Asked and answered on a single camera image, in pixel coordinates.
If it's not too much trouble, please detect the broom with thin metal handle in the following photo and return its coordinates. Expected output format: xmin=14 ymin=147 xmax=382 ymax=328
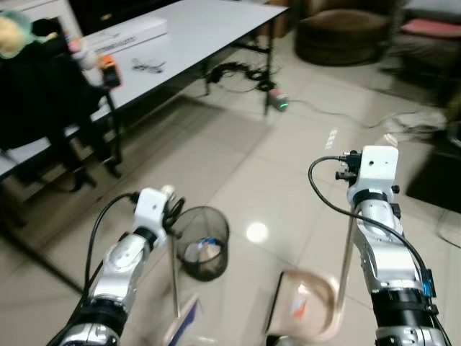
xmin=160 ymin=185 xmax=204 ymax=346

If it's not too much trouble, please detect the beige dustpan with long handle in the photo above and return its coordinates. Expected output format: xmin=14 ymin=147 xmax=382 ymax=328
xmin=265 ymin=210 xmax=357 ymax=344

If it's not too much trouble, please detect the power strip with green light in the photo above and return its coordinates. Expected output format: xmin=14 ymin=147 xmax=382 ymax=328
xmin=267 ymin=87 xmax=291 ymax=113

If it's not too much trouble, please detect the orange and black device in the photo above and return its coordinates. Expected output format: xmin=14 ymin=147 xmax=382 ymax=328
xmin=99 ymin=55 xmax=122 ymax=89

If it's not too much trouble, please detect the black chair draped with clothes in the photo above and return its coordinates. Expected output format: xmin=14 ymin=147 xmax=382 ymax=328
xmin=0 ymin=27 xmax=125 ymax=190

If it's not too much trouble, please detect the long white cardboard box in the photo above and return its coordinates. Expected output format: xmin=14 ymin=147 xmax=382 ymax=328
xmin=78 ymin=17 xmax=169 ymax=53

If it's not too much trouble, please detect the white folding table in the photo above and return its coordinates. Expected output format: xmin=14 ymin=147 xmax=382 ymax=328
xmin=0 ymin=0 xmax=290 ymax=182

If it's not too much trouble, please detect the white crumpled cloth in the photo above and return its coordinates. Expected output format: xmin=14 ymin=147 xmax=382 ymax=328
xmin=388 ymin=110 xmax=449 ymax=136

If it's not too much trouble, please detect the green and yellow plush toy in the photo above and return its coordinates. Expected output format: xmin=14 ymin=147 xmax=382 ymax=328
xmin=0 ymin=13 xmax=35 ymax=60

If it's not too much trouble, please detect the brown round armchair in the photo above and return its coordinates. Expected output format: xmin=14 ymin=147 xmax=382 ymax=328
xmin=295 ymin=0 xmax=395 ymax=66

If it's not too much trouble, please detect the pink seat cushion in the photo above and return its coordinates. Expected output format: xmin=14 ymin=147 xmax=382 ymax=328
xmin=400 ymin=18 xmax=461 ymax=40

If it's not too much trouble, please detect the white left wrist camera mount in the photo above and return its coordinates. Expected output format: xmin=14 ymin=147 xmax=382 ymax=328
xmin=134 ymin=188 xmax=171 ymax=232

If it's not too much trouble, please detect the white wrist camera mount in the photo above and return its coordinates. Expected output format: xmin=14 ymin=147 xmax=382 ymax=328
xmin=134 ymin=188 xmax=171 ymax=232
xmin=347 ymin=146 xmax=400 ymax=207

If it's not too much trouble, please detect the black wire mesh waste bin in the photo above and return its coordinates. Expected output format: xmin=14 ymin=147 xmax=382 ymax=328
xmin=173 ymin=206 xmax=231 ymax=282

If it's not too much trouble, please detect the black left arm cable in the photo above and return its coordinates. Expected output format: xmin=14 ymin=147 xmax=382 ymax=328
xmin=84 ymin=192 xmax=139 ymax=296

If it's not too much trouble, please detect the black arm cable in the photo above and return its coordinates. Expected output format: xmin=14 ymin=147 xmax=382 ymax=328
xmin=84 ymin=192 xmax=139 ymax=296
xmin=308 ymin=156 xmax=434 ymax=293

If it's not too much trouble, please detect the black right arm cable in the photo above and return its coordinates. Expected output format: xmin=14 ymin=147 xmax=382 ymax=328
xmin=308 ymin=156 xmax=434 ymax=293

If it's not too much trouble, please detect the black coiled floor cable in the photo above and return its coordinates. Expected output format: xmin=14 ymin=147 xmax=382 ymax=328
xmin=205 ymin=62 xmax=273 ymax=93

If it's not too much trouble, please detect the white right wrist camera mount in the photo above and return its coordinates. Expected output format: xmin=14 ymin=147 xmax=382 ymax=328
xmin=347 ymin=146 xmax=400 ymax=207

